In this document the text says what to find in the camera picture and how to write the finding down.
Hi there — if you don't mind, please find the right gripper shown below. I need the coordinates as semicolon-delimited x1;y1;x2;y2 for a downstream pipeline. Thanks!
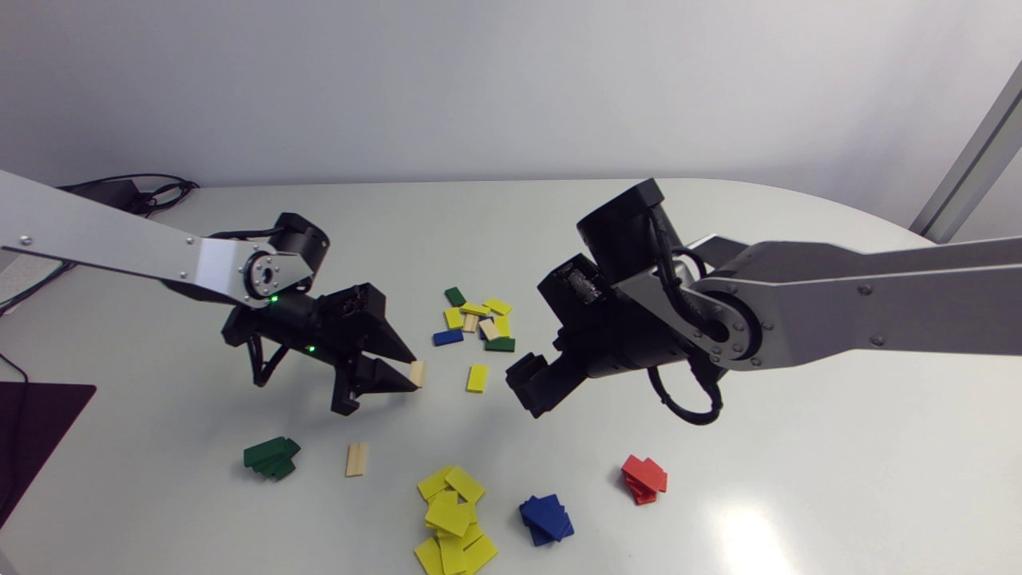
505;318;612;419

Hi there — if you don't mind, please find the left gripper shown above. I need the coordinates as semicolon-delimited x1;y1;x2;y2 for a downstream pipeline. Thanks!
314;297;422;417

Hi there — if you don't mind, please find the red wooden block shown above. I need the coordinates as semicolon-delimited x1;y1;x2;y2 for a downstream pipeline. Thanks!
621;454;668;493

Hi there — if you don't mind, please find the pile of red wooden blocks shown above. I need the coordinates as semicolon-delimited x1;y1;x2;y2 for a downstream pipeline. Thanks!
624;470;668;506

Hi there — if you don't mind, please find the pile of green wooden blocks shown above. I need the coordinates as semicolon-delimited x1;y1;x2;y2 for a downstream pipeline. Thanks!
249;438;302;481

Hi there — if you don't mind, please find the pile of blue wooden blocks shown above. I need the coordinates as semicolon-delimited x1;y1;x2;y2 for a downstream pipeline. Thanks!
523;511;575;548

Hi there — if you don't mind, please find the pile of yellow wooden blocks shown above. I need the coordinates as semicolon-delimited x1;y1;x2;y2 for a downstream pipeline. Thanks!
435;489;485;575

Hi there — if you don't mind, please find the black power brick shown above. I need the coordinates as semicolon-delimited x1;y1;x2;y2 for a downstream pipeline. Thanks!
61;179;143;212

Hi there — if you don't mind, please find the dark mat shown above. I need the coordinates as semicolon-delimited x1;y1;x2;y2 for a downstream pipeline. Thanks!
0;381;97;529

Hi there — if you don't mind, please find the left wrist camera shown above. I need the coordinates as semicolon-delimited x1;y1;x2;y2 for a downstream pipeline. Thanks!
339;283;387;323

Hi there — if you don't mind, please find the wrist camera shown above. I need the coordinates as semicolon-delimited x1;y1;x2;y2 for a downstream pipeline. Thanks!
339;283;387;323
537;253;612;328

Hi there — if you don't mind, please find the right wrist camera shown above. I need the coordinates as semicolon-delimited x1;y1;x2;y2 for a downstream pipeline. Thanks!
537;253;612;328

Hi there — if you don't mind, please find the black cable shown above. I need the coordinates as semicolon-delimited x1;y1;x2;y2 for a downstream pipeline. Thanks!
60;173;200;217
0;260;77;318
0;351;31;520

